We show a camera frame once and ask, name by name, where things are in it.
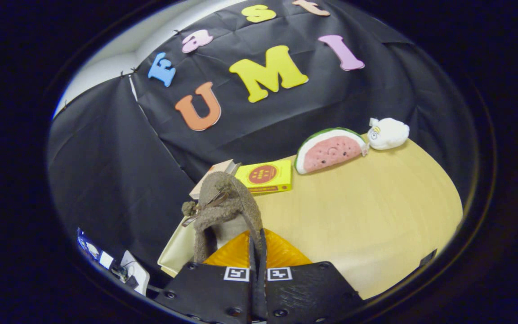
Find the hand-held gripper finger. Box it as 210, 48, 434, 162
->
259, 227, 363, 324
156, 229, 259, 324

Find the cream storage box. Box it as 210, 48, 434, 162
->
157, 216, 250, 277

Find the brown suede shoe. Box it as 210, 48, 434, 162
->
182, 171, 264, 264

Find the yellow book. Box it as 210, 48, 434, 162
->
234, 160, 292, 195

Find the watermelon slice plush toy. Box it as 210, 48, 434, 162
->
294, 127, 368, 175

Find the blue printed packet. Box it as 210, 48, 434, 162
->
76, 227, 115, 270

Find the white plush toy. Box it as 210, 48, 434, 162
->
367, 117, 410, 151

